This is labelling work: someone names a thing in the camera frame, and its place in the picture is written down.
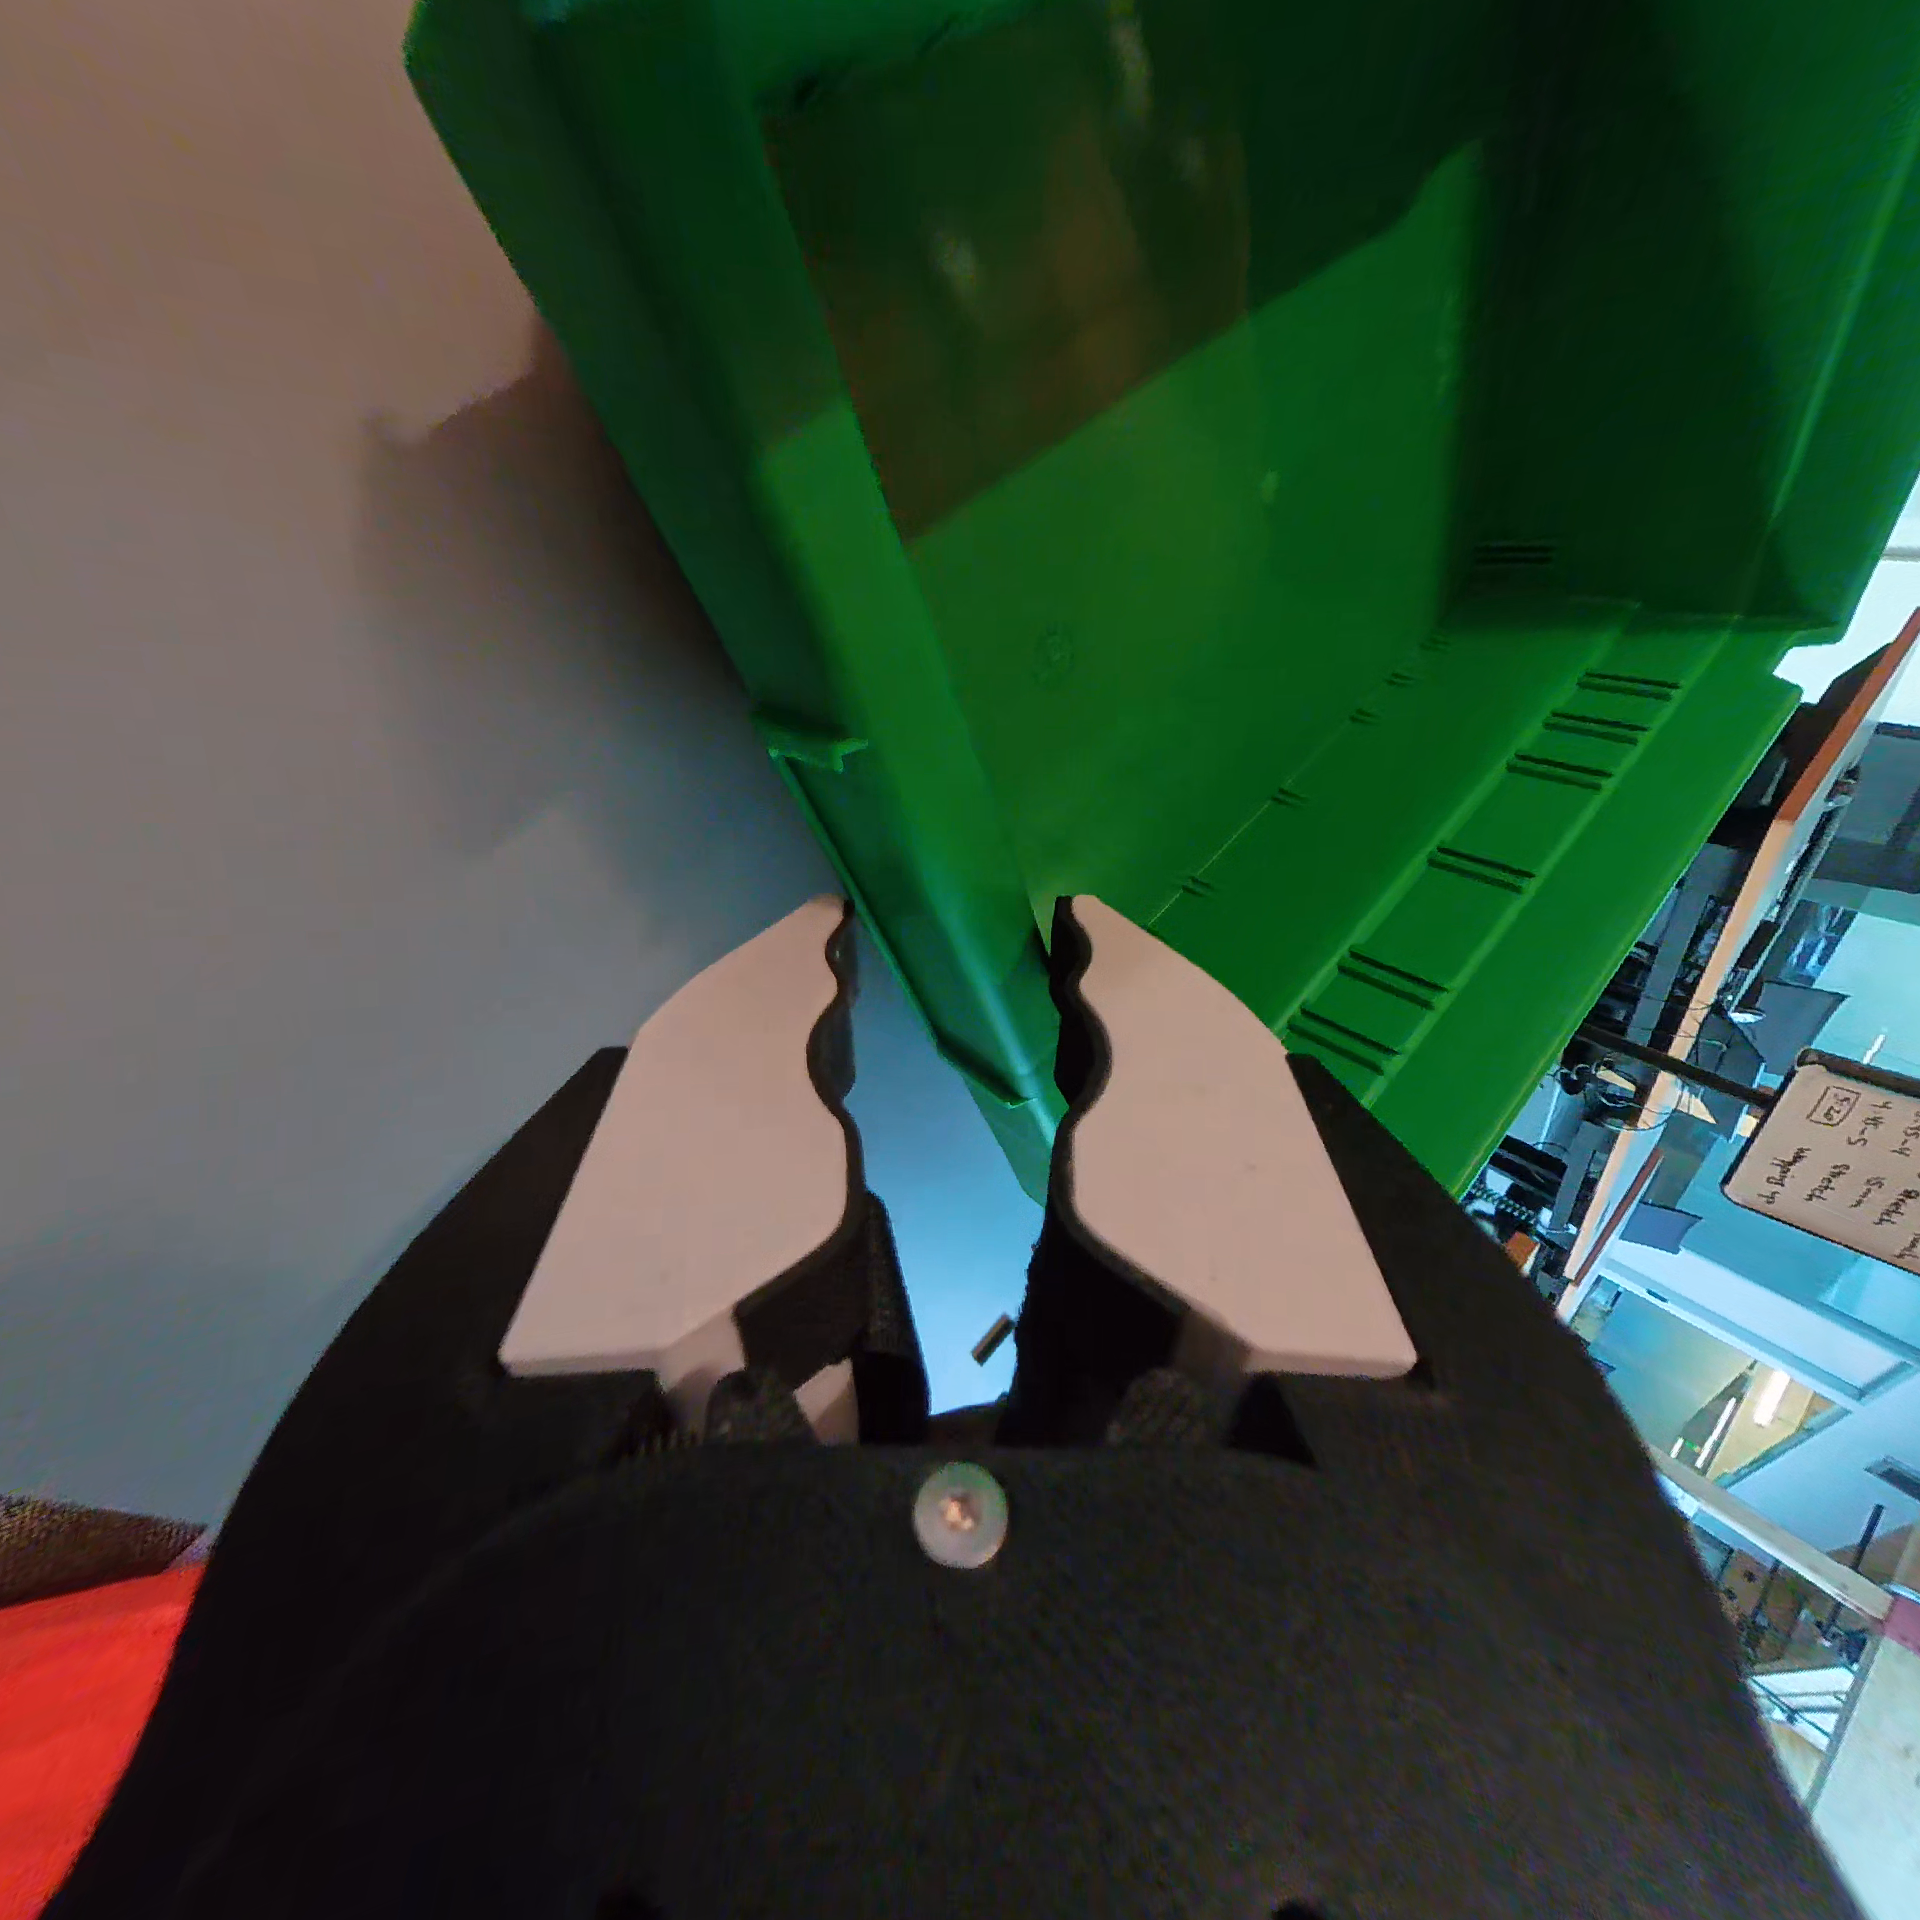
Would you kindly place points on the green plastic bin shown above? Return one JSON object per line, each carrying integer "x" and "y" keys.
{"x": 1201, "y": 601}

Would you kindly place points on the person's mottled clothing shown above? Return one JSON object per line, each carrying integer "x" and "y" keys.
{"x": 78, "y": 1544}

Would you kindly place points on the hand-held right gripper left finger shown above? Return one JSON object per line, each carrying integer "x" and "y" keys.
{"x": 705, "y": 1170}

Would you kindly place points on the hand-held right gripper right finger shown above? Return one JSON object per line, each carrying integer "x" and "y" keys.
{"x": 1231, "y": 1185}

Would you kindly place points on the handwritten whiteboard sign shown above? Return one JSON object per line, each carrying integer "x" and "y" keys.
{"x": 1846, "y": 1170}

